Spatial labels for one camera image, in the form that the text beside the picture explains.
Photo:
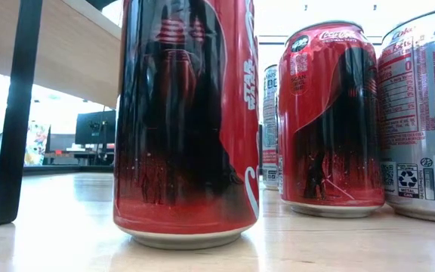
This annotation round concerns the silver can with black lid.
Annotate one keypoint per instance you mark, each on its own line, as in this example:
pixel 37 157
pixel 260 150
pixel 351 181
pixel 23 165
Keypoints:
pixel 269 121

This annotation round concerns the red Coca-Cola can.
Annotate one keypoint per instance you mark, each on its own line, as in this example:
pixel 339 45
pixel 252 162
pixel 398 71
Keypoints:
pixel 187 132
pixel 331 124

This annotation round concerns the colourful patterned bag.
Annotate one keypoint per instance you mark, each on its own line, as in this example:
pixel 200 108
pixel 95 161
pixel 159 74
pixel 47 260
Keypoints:
pixel 36 145

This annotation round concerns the black computer monitor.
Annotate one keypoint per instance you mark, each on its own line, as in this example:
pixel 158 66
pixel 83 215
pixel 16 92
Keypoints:
pixel 94 128

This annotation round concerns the wooden shelf with black legs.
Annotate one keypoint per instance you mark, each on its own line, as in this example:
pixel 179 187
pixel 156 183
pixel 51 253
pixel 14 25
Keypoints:
pixel 70 53

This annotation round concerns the black metal table frame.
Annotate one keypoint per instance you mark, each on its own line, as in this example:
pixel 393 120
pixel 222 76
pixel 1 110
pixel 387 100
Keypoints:
pixel 59 169

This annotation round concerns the background desk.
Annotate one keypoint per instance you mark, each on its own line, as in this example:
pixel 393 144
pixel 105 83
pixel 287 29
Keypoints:
pixel 78 155

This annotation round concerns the silver Diet Coke can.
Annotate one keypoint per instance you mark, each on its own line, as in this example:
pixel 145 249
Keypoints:
pixel 425 113

